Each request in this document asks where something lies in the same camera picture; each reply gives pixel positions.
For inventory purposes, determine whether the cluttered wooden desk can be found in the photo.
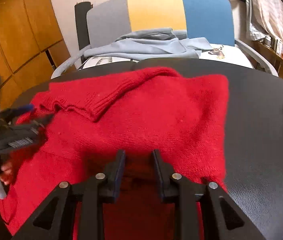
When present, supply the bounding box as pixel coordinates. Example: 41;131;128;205
252;36;283;88

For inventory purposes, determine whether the light grey blue hoodie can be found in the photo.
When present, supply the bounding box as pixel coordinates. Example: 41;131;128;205
83;28;212;59

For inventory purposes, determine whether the white printed seat cushion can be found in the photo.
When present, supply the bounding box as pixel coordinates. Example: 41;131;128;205
79;43;254;69

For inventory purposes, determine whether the black leather cushion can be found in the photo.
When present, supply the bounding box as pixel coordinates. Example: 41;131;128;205
0;59;283;239

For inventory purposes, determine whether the grey yellow blue chair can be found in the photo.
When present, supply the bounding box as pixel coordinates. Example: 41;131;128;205
52;0;277;78

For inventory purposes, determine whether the red knit sweater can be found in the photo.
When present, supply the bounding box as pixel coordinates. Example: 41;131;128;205
0;67;229;239

